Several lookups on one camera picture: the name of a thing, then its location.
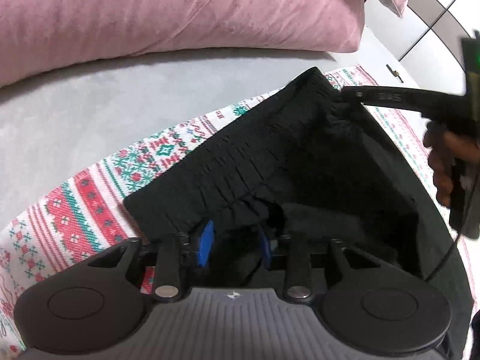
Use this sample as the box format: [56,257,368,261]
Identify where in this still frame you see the black pants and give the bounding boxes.
[124,68,473,355]

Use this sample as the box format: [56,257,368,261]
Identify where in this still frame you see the right hand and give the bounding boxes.
[423,122,479,208]

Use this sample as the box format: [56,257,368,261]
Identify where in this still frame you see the small black object on bed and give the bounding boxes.
[386,64,404,83]

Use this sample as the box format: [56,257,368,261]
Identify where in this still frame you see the patterned red green blanket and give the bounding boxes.
[1,64,479,359]

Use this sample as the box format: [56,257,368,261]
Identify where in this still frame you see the grey bed sheet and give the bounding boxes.
[1,49,337,224]

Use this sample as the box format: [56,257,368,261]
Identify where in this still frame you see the lower pink pillow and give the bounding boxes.
[1,0,365,86]

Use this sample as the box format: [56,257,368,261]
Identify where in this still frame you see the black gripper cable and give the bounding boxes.
[424,227,461,283]

